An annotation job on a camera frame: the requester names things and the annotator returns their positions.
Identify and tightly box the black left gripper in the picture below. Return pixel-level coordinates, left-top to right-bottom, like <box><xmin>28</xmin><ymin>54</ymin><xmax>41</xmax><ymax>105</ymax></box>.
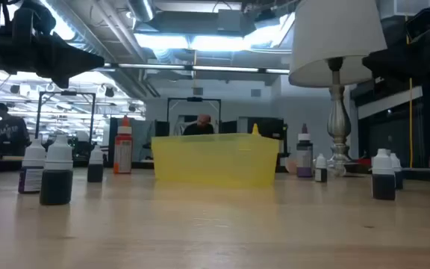
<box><xmin>0</xmin><ymin>1</ymin><xmax>106</xmax><ymax>90</ymax></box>

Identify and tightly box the orange-red food coloring bottle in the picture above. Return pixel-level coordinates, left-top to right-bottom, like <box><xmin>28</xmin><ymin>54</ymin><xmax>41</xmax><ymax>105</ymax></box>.
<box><xmin>113</xmin><ymin>114</ymin><xmax>134</xmax><ymax>175</ymax></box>

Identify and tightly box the small white-capped coloring bottle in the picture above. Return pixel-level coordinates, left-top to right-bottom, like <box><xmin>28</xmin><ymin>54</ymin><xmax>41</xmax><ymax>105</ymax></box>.
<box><xmin>17</xmin><ymin>138</ymin><xmax>47</xmax><ymax>194</ymax></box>
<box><xmin>39</xmin><ymin>134</ymin><xmax>74</xmax><ymax>206</ymax></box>
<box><xmin>371</xmin><ymin>148</ymin><xmax>396</xmax><ymax>201</ymax></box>
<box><xmin>314</xmin><ymin>152</ymin><xmax>328</xmax><ymax>183</ymax></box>
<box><xmin>87</xmin><ymin>144</ymin><xmax>105</xmax><ymax>183</ymax></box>
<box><xmin>389</xmin><ymin>152</ymin><xmax>405</xmax><ymax>191</ymax></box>

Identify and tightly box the silver table lamp white shade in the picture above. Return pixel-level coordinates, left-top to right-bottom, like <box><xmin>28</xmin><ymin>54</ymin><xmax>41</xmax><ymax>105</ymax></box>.
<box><xmin>288</xmin><ymin>0</ymin><xmax>387</xmax><ymax>177</ymax></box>

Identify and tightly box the person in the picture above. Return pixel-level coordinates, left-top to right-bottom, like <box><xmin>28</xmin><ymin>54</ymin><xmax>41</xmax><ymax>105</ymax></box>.
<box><xmin>0</xmin><ymin>102</ymin><xmax>32</xmax><ymax>158</ymax></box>
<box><xmin>182</xmin><ymin>114</ymin><xmax>216</xmax><ymax>136</ymax></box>

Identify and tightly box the black computer monitor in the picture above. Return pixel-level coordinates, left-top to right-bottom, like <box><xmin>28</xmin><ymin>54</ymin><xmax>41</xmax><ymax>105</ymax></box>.
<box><xmin>237</xmin><ymin>116</ymin><xmax>286</xmax><ymax>152</ymax></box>

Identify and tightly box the long ceiling light strip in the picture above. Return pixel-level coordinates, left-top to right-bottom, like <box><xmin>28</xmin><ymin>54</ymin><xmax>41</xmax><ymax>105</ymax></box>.
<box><xmin>105</xmin><ymin>62</ymin><xmax>291</xmax><ymax>75</ymax></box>

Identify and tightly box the yellow plastic bin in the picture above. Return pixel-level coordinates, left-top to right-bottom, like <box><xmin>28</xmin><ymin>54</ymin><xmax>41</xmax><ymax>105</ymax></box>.
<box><xmin>150</xmin><ymin>133</ymin><xmax>280</xmax><ymax>189</ymax></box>

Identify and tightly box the black gantry frame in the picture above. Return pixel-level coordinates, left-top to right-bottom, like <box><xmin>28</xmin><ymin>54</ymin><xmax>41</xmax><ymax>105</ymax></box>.
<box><xmin>166</xmin><ymin>96</ymin><xmax>222</xmax><ymax>135</ymax></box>
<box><xmin>34</xmin><ymin>90</ymin><xmax>97</xmax><ymax>143</ymax></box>

